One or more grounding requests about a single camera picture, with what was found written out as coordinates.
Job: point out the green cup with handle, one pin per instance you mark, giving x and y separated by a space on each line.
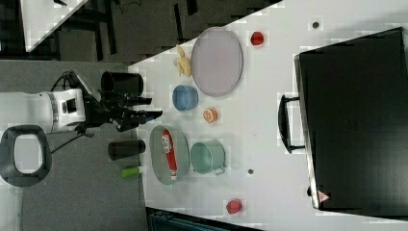
208 156

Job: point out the black cylinder container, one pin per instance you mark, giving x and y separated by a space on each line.
123 149

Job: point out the black cylinder cup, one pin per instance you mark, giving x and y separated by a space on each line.
122 82

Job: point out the large grey plate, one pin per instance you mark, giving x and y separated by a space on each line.
216 62

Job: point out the black toaster oven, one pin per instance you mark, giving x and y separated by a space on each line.
353 106

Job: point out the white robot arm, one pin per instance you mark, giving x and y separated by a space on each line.
73 110

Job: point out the green marker tube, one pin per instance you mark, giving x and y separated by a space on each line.
131 171

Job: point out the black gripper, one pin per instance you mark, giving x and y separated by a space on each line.
114 108

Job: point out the red ketchup bottle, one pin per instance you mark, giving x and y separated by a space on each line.
170 154

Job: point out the red toy fruit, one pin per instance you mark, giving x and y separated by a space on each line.
233 206

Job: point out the blue bowl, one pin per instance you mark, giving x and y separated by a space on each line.
185 98

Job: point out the orange slice toy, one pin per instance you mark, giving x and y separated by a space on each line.
210 115

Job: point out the green oval strainer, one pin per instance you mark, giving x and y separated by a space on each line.
159 162

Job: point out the red toy strawberry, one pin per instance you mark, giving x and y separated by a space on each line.
257 38

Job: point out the yellow toy banana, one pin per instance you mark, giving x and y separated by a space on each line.
183 63

